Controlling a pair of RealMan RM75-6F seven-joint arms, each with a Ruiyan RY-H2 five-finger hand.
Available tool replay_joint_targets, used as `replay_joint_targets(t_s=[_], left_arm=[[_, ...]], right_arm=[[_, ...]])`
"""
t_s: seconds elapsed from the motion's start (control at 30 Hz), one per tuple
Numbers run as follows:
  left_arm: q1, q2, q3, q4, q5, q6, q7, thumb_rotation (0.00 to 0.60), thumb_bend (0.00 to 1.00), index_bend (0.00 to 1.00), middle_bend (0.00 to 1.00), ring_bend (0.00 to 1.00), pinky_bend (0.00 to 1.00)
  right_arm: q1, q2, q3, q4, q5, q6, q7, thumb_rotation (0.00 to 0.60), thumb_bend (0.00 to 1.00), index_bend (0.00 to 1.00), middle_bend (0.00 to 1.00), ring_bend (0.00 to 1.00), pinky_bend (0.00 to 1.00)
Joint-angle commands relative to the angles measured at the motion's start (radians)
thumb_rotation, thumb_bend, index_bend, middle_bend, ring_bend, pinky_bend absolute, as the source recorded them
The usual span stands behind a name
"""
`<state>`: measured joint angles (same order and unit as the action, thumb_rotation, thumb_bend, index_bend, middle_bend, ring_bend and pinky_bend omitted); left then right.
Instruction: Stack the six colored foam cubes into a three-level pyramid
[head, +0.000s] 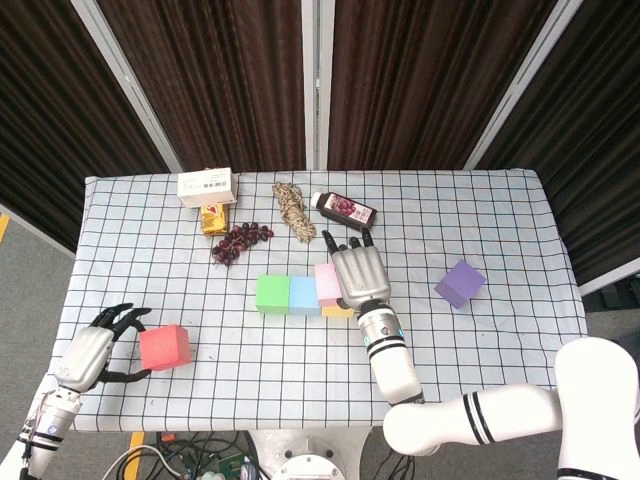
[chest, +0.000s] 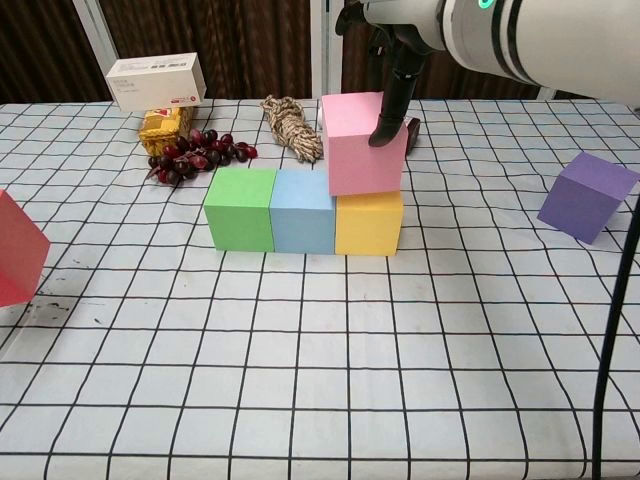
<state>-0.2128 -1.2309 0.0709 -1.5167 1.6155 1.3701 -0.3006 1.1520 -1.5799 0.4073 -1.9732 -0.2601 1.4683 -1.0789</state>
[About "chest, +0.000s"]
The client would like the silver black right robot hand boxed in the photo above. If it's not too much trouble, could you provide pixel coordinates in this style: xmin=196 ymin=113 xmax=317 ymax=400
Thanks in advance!
xmin=334 ymin=0 xmax=444 ymax=149

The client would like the pink foam cube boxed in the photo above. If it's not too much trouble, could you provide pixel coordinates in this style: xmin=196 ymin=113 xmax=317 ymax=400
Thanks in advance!
xmin=321 ymin=91 xmax=409 ymax=197

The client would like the yellow foam cube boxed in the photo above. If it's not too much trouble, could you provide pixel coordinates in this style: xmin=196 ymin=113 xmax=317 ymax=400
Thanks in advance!
xmin=334 ymin=189 xmax=405 ymax=258

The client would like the green foam cube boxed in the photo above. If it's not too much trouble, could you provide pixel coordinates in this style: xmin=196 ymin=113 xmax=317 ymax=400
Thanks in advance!
xmin=203 ymin=167 xmax=278 ymax=253

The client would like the red foam cube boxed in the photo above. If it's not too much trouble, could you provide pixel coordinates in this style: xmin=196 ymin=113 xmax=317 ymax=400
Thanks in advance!
xmin=0 ymin=188 xmax=52 ymax=308

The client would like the blue foam cube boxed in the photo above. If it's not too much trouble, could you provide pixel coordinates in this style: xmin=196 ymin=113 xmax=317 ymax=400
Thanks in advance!
xmin=269 ymin=168 xmax=337 ymax=255

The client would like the purple foam cube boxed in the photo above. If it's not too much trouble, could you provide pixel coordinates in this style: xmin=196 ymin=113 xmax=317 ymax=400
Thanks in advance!
xmin=537 ymin=151 xmax=640 ymax=245

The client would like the brown pleated curtain panel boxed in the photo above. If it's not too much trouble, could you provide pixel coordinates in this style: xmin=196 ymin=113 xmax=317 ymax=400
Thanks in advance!
xmin=341 ymin=19 xmax=544 ymax=100
xmin=0 ymin=0 xmax=109 ymax=104
xmin=554 ymin=89 xmax=640 ymax=109
xmin=99 ymin=0 xmax=312 ymax=100

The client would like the dark grape juice bottle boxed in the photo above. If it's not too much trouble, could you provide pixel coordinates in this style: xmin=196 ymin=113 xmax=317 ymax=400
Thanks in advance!
xmin=316 ymin=102 xmax=421 ymax=156

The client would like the bunch of dark grapes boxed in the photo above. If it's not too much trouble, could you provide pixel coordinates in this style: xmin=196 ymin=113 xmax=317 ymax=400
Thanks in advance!
xmin=146 ymin=128 xmax=259 ymax=187

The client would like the yellow snack box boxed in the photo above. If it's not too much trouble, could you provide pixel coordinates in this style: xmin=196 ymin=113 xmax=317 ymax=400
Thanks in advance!
xmin=138 ymin=105 xmax=195 ymax=156

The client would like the white cardboard box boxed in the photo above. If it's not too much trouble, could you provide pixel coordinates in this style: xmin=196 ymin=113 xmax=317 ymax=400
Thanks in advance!
xmin=105 ymin=51 xmax=208 ymax=113

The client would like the white black checkered tablecloth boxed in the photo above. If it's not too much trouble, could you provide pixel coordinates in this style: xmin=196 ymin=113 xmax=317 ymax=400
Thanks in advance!
xmin=0 ymin=98 xmax=640 ymax=480

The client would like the coiled beige rope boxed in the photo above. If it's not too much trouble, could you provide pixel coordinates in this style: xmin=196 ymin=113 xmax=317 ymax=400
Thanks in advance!
xmin=260 ymin=94 xmax=327 ymax=164

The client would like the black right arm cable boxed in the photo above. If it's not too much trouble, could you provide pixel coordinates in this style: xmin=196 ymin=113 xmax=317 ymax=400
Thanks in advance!
xmin=592 ymin=232 xmax=640 ymax=480

